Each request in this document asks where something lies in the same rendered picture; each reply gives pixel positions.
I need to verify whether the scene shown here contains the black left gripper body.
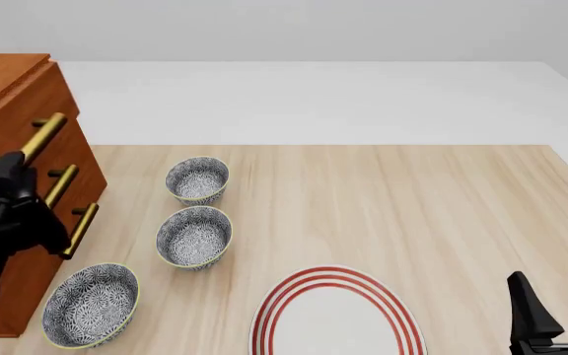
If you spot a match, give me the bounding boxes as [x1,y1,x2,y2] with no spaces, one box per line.
[0,195,73,260]

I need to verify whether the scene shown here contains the wooden drawer with long handle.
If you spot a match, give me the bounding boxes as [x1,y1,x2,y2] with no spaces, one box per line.
[0,61,81,175]

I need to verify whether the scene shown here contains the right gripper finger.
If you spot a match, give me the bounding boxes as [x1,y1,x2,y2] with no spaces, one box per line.
[506,270,567,343]

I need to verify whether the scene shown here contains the wooden drawer with mid-length handle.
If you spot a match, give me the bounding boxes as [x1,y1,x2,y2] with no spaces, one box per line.
[0,150,109,339]

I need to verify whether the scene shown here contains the white plate with red rings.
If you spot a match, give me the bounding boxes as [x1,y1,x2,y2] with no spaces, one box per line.
[248,263,429,355]

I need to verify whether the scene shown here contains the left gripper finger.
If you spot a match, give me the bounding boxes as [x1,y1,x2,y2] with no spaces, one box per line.
[0,151,29,186]
[12,167,39,201]

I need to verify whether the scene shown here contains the small patterned bowl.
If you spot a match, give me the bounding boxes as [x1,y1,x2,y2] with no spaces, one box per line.
[165,155,231,208]

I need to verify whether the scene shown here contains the medium patterned bowl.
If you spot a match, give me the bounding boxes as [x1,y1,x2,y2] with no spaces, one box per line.
[155,204,234,272]

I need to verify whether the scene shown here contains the mid-length brass drawer handle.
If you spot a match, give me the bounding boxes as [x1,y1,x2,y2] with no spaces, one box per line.
[58,201,101,261]

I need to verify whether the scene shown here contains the large patterned bowl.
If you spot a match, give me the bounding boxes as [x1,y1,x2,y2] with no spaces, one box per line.
[40,261,141,351]

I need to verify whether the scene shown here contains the short brass drawer handle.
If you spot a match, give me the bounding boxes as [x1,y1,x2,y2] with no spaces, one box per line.
[43,163,80,211]

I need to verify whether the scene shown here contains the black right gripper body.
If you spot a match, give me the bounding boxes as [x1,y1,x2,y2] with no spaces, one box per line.
[509,331,568,355]

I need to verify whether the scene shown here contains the long brass drawer handle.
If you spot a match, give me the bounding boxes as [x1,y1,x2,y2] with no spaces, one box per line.
[19,111,69,169]

